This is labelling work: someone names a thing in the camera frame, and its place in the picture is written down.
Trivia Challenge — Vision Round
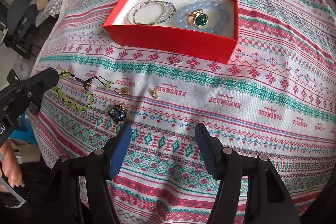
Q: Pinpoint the dark folding chair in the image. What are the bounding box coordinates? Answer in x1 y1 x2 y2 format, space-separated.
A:
4 0 41 59

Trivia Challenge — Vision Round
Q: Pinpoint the white green beaded necklace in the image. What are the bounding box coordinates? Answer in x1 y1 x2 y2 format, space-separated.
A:
125 0 177 26

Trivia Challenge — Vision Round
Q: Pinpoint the dark blue beaded ring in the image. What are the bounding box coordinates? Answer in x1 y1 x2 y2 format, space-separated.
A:
108 104 128 123

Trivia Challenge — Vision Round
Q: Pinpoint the thin silver ring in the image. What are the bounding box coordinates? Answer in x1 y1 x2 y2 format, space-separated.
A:
170 53 184 65

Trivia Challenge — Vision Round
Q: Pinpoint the gold ring green stone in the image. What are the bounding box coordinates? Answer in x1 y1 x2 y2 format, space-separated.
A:
186 9 209 29

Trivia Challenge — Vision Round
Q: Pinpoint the small gold stud earring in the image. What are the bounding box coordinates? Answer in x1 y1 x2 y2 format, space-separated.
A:
151 90 159 99

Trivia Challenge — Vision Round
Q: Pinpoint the light blue bead bracelet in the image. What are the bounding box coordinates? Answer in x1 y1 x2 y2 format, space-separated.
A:
173 1 232 35

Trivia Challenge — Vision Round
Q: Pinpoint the grey checked bedsheet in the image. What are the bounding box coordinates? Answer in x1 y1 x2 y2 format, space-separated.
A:
35 0 63 27

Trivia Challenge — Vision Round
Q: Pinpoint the red jewelry box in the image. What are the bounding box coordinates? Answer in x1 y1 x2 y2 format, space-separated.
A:
103 0 238 64

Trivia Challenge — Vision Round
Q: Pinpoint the patterned red green bedspread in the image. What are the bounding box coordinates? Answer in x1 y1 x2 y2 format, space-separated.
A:
31 0 335 223

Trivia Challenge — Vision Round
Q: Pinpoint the person's left hand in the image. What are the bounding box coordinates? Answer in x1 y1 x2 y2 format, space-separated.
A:
1 140 22 188

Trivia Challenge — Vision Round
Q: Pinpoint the green bead cord bracelet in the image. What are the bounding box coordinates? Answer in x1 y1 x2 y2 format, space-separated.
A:
52 69 115 112

